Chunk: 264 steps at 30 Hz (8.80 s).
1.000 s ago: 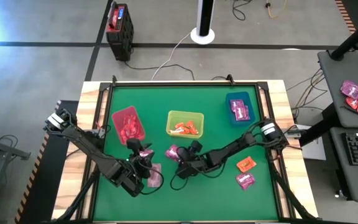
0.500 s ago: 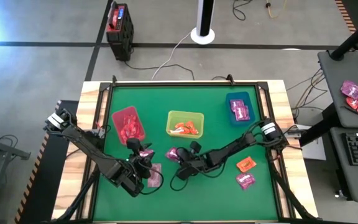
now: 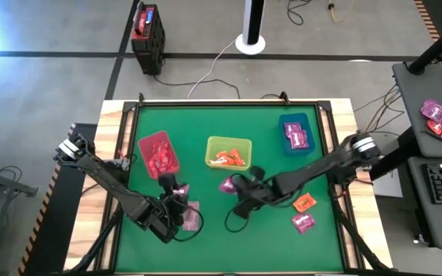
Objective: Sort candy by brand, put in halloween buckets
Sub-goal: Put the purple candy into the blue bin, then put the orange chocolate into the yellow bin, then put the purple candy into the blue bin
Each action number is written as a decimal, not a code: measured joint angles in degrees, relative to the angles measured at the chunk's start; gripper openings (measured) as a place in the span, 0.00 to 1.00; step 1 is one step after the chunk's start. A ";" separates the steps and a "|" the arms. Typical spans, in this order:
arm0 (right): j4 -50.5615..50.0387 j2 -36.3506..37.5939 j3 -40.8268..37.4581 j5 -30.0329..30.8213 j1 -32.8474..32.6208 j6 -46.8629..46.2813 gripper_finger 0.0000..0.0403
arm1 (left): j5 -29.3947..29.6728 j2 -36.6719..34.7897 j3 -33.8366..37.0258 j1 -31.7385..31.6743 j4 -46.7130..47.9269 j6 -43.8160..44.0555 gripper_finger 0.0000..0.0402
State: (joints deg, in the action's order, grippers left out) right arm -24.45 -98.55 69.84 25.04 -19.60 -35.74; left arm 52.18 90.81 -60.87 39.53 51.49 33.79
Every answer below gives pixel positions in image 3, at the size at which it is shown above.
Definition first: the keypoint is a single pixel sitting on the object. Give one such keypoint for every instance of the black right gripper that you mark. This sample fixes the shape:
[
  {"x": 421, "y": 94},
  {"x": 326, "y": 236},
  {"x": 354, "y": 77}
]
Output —
[{"x": 259, "y": 193}]

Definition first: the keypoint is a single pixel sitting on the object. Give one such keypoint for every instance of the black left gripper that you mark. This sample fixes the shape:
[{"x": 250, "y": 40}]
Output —
[{"x": 169, "y": 207}]

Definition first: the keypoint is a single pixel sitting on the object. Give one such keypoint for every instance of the orange candy packet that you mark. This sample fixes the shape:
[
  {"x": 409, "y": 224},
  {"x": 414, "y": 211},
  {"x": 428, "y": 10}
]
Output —
[
  {"x": 240, "y": 162},
  {"x": 235, "y": 154},
  {"x": 221, "y": 155},
  {"x": 219, "y": 162},
  {"x": 304, "y": 202}
]

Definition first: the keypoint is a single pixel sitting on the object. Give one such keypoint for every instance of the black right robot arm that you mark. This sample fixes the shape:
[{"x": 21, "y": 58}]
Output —
[{"x": 313, "y": 168}]

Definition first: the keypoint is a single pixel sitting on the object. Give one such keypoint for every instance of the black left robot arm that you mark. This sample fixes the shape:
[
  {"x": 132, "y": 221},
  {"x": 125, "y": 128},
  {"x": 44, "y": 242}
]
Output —
[{"x": 106, "y": 180}]

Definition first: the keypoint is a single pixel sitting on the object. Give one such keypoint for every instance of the yellow plastic bin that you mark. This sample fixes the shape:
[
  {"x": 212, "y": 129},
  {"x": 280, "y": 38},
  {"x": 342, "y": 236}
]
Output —
[{"x": 211, "y": 143}]

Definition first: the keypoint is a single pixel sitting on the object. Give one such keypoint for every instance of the green table mat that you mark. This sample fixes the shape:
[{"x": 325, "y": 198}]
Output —
[{"x": 228, "y": 249}]

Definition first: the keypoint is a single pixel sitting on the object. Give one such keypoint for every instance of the blue plastic bin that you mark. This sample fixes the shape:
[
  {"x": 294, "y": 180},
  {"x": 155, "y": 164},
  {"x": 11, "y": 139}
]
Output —
[{"x": 284, "y": 147}]

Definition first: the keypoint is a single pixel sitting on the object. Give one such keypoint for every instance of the pink plastic bin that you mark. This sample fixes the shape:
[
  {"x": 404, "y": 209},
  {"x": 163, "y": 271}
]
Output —
[{"x": 145, "y": 142}]

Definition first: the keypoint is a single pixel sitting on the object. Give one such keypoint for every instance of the pole with white round base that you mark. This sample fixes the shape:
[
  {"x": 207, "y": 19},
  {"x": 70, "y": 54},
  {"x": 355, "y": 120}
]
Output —
[{"x": 250, "y": 43}]

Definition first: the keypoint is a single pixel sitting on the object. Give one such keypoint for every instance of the black red equipment case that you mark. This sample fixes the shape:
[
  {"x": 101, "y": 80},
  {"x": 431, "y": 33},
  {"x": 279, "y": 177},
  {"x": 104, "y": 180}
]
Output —
[{"x": 148, "y": 38}]

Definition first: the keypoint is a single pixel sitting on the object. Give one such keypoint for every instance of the grey metal stand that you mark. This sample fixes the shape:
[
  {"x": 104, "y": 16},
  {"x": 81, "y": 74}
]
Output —
[{"x": 6, "y": 184}]

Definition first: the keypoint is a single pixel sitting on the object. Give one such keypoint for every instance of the black metal table frame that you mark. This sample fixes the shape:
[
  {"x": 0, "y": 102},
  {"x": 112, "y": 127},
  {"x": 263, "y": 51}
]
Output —
[{"x": 228, "y": 103}]

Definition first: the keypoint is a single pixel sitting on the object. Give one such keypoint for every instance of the black diagonal frame strut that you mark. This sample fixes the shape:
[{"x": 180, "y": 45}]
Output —
[
  {"x": 98, "y": 241},
  {"x": 359, "y": 241}
]

